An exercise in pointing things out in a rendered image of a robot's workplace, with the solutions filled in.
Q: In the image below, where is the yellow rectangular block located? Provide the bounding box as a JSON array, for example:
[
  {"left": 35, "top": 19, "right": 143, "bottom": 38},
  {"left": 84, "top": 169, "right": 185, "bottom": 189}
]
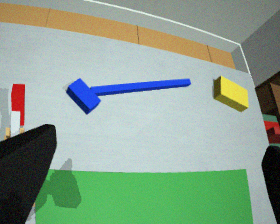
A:
[{"left": 213, "top": 76, "right": 248, "bottom": 112}]

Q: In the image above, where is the green putting mat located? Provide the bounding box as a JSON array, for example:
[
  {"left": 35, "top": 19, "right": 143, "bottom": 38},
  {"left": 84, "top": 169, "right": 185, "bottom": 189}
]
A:
[{"left": 35, "top": 169, "right": 253, "bottom": 224}]

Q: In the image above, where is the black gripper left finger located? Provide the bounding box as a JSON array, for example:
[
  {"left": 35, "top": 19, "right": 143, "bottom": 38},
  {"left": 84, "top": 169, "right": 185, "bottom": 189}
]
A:
[{"left": 0, "top": 124, "right": 58, "bottom": 224}]

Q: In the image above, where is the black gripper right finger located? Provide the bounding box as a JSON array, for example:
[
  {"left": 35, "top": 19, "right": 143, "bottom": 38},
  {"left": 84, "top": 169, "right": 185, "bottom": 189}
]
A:
[{"left": 261, "top": 145, "right": 280, "bottom": 224}]

